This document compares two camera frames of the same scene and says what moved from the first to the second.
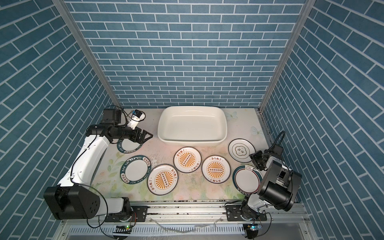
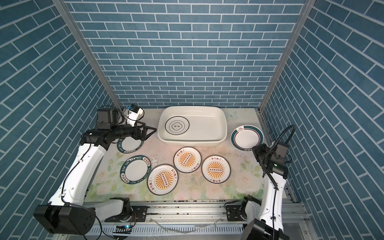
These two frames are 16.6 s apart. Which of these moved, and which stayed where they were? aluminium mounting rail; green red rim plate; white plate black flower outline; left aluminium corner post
Moved: green red rim plate; white plate black flower outline
Stayed: aluminium mounting rail; left aluminium corner post
